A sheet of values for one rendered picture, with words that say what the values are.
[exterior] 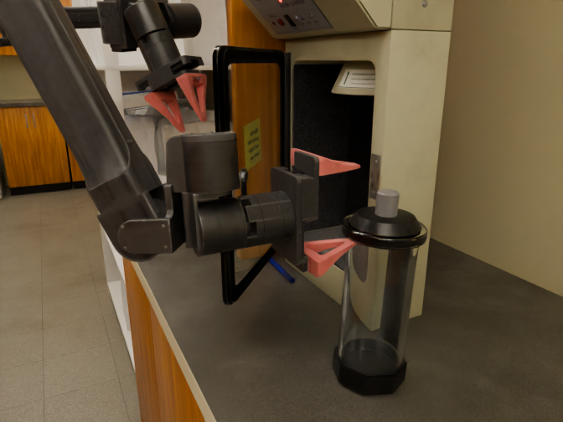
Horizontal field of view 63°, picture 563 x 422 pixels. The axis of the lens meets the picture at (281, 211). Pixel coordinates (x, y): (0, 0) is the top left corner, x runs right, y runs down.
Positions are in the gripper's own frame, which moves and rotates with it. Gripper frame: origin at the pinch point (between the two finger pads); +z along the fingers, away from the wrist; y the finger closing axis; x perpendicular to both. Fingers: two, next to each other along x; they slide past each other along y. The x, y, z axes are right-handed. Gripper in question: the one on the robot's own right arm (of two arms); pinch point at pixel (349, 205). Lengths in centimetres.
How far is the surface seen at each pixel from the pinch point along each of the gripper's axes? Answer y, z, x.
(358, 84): 13.5, 14.5, 19.7
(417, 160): 2.3, 18.8, 9.2
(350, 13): 23.1, 7.4, 12.2
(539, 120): 6, 55, 15
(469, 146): -2, 55, 31
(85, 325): -118, -28, 203
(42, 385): -119, -50, 158
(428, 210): -6.4, 22.1, 9.2
